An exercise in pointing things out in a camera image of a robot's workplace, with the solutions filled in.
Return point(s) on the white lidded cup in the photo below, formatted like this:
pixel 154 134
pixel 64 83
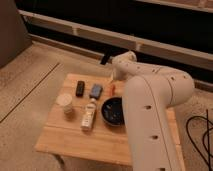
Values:
pixel 65 101

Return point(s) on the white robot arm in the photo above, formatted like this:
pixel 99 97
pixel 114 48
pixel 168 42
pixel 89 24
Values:
pixel 148 91

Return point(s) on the blue sponge block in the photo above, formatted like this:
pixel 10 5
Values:
pixel 96 91

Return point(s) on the red pepper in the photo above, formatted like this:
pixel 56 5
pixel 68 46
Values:
pixel 111 89

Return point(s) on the black floor bracket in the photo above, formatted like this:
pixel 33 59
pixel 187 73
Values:
pixel 106 57

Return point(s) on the dark ceramic bowl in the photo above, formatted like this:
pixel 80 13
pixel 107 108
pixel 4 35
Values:
pixel 112 111

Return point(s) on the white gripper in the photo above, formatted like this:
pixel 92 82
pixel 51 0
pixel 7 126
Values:
pixel 114 75

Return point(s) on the white window frame rail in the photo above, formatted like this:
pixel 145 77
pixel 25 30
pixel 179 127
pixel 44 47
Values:
pixel 170 52

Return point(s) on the grey sofa corner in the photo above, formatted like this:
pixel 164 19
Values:
pixel 14 37

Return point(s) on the white plastic bottle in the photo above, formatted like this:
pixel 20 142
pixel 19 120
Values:
pixel 88 116

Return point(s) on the black rectangular block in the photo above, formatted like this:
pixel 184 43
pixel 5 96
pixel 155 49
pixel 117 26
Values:
pixel 80 88

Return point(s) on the wooden slatted table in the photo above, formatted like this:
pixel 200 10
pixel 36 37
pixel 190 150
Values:
pixel 63 135

